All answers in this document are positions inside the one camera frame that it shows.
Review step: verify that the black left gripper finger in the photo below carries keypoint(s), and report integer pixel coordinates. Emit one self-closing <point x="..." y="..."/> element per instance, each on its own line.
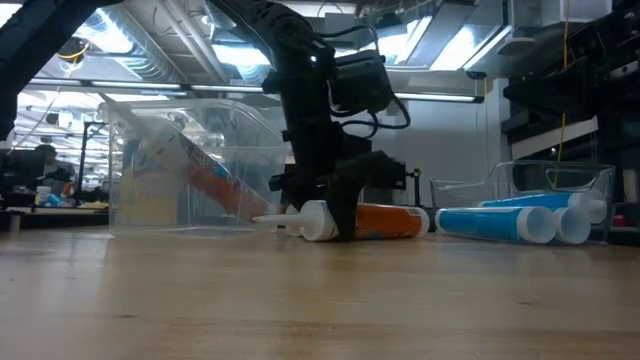
<point x="300" y="197"/>
<point x="345" y="215"/>

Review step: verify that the orange white sealant tube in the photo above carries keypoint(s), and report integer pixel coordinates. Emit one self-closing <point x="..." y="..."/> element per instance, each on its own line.
<point x="390" y="222"/>
<point x="225" y="195"/>

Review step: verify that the clear plastic bin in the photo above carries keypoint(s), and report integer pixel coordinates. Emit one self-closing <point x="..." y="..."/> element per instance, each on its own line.
<point x="260" y="160"/>
<point x="465" y="192"/>

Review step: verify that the brown orange sealant tube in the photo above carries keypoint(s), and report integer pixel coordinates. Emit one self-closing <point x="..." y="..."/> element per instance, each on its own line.
<point x="210" y="162"/>

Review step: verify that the blue silicone sealant tube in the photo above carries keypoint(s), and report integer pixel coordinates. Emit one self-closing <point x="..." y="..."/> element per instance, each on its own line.
<point x="480" y="222"/>
<point x="530" y="201"/>
<point x="572" y="225"/>

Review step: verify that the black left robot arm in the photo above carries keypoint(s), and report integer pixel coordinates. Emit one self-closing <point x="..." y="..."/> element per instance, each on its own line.
<point x="305" y="90"/>

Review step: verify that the linear ceiling light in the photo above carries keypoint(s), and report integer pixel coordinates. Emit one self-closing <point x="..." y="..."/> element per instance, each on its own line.
<point x="135" y="85"/>

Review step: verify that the white board strip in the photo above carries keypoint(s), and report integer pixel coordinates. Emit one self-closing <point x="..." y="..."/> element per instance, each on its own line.
<point x="550" y="137"/>

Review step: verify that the black metal stand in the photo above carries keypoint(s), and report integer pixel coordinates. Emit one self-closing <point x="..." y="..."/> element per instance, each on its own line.
<point x="82" y="160"/>

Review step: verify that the person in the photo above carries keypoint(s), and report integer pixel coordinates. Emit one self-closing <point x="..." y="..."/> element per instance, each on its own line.
<point x="52" y="165"/>

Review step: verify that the black ceiling-hung device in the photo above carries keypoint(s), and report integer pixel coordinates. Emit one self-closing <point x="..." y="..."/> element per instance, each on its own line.
<point x="72" y="49"/>

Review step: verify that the black monitor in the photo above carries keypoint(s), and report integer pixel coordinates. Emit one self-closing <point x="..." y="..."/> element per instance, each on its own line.
<point x="22" y="175"/>

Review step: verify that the small black post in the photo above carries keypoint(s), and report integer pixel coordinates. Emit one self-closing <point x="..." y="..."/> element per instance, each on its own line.
<point x="415" y="187"/>

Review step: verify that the large rectangular metal duct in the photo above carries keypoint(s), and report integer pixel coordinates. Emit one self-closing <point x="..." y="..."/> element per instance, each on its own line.
<point x="450" y="30"/>

